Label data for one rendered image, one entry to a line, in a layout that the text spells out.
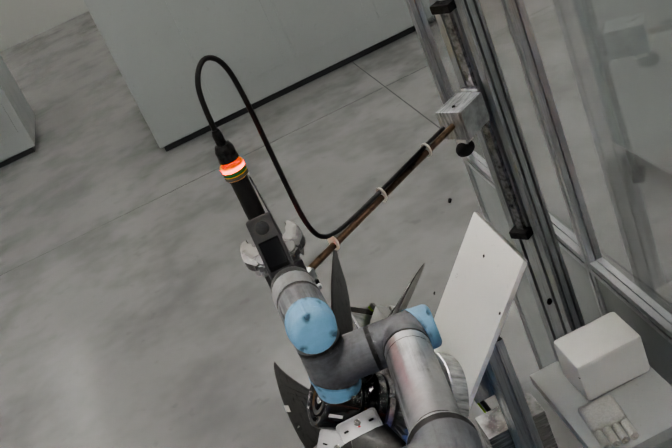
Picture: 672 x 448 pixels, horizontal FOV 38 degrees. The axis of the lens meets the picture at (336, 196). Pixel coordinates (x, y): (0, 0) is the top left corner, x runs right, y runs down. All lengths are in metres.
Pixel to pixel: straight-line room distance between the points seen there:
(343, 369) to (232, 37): 5.85
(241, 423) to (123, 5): 3.73
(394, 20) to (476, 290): 5.60
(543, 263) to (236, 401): 2.23
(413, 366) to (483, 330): 0.66
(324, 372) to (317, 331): 0.09
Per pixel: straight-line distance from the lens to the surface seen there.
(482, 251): 2.12
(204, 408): 4.48
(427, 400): 1.34
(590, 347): 2.35
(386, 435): 1.98
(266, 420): 4.21
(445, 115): 2.17
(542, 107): 2.33
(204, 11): 7.22
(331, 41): 7.48
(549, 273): 2.47
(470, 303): 2.13
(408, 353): 1.46
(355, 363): 1.55
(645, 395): 2.36
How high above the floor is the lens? 2.44
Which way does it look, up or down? 26 degrees down
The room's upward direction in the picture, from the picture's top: 24 degrees counter-clockwise
